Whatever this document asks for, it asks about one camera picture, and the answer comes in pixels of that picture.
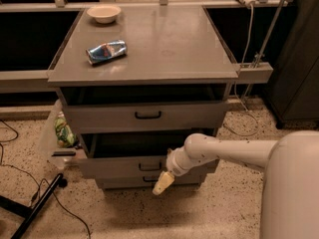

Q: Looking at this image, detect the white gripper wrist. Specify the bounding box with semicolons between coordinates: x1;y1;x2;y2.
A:
153;147;194;195

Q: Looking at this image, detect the grey drawer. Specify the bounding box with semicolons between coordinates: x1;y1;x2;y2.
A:
63;102;227;133
96;173;206;189
79;129;212;179

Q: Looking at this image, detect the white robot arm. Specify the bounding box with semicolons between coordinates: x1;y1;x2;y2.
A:
153;130;319;239

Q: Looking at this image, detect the grey bottom drawer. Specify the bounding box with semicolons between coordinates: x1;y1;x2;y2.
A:
96;173;206;189

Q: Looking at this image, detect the grey top drawer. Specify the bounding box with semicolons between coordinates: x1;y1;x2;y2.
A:
63;102;227;133

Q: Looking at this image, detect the grey drawer cabinet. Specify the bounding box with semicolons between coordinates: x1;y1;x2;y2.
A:
47;4;239;191

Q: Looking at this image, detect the green snack bag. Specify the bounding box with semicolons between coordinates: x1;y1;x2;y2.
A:
54;112;77;147

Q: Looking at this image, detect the clear plastic bin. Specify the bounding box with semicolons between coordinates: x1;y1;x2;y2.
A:
39;101;86;169

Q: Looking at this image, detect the black stand leg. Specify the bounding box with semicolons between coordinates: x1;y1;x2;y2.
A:
0;173;67;239

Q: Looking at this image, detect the dark grey side cabinet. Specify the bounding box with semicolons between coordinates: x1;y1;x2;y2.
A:
264;0;319;128

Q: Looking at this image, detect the white bowl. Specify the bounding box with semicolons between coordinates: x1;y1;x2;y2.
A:
87;5;121;24

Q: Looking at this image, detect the metal diagonal rod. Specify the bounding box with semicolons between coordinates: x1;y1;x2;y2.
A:
241;0;293;100

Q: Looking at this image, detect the white hanging cable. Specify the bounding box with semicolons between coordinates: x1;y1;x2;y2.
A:
222;3;260;138

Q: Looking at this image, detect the black floor cable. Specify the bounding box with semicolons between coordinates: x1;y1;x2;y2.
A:
0;119;92;239

